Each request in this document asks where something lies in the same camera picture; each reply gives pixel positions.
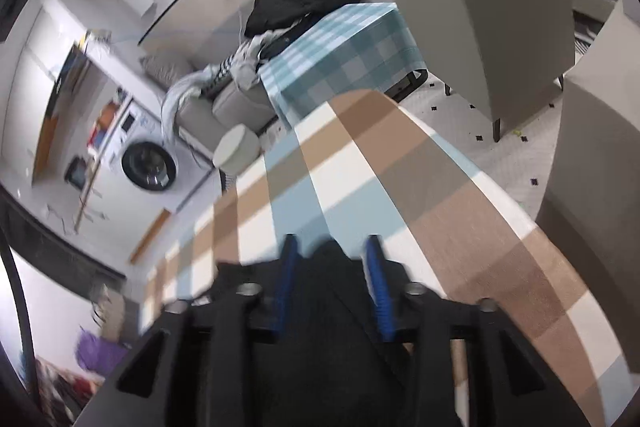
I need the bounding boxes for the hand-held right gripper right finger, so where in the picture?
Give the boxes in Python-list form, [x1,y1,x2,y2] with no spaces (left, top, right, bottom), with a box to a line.
[364,234,591,427]

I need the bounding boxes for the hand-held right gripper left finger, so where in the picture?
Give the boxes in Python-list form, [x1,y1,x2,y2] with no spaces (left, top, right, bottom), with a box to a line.
[75,234,302,427]

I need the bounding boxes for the black knit shirt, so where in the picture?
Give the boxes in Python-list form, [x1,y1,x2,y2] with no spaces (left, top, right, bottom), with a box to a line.
[250,239,461,427]

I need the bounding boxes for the white grey clothes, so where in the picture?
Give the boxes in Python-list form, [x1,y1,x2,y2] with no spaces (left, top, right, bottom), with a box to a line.
[230,24,301,78]

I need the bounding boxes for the brown checked tablecloth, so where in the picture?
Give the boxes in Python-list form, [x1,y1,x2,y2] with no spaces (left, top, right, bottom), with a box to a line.
[135,89,629,427]

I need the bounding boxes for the round white stool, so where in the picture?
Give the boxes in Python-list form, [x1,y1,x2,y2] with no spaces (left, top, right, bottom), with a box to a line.
[212,125,261,173]

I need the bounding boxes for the white washing machine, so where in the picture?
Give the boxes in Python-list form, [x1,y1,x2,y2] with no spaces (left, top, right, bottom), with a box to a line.
[100,94,217,214]

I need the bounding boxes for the grey sofa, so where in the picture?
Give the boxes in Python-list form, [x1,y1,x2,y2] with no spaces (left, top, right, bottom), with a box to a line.
[142,52,281,138]

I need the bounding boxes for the purple bag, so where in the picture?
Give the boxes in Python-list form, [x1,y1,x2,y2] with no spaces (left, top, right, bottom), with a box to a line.
[75,329,132,379]

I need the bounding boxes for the white cloth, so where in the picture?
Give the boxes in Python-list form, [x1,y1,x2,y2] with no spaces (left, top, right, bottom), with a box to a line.
[161,69,212,144]

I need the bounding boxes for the houndstooth cloth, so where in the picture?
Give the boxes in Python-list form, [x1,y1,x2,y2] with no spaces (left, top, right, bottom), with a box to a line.
[200,52,247,98]

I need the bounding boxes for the blue checked tablecloth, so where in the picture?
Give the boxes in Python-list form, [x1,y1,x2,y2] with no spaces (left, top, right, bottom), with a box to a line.
[257,2,429,134]

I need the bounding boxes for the black pot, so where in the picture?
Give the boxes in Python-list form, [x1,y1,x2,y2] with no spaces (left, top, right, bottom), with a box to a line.
[65,157,89,190]

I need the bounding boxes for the grey cabinet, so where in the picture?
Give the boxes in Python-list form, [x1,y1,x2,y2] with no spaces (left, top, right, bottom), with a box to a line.
[537,0,640,308]

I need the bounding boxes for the grey nightstand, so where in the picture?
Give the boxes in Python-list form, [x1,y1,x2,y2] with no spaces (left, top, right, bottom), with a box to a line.
[382,0,576,144]

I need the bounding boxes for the black cable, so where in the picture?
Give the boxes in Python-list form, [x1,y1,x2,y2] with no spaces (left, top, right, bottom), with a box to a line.
[0,242,37,399]

